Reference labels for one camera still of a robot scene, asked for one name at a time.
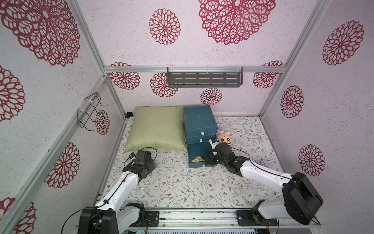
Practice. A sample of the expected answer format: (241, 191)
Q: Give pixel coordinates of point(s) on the round-faced plush doll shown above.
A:
(224, 136)

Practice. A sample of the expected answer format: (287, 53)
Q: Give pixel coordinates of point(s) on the black wire wall rack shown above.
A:
(84, 115)

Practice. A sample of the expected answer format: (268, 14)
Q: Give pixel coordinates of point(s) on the metal base rail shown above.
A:
(216, 219)

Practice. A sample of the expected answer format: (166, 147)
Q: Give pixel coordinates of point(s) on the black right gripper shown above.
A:
(216, 150)

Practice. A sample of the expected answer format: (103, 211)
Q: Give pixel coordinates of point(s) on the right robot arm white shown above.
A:
(299, 199)

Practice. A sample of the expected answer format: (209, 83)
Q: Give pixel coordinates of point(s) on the small purple toy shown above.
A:
(262, 162)

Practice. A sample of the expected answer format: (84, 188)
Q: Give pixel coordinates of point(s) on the teal drawer cabinet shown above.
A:
(200, 124)

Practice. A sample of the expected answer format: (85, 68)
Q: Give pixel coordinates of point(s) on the green cushion pillow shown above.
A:
(160, 127)

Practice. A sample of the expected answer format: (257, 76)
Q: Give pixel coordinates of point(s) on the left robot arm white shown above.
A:
(114, 199)

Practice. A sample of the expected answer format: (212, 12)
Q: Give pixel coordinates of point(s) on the grey wall shelf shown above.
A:
(205, 79)

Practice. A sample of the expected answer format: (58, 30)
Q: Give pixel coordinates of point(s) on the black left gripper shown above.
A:
(151, 165)

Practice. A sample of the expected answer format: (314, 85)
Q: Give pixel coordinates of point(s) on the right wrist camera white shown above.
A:
(214, 141)

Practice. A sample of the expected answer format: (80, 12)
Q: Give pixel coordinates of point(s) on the teal bottom drawer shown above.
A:
(198, 149)

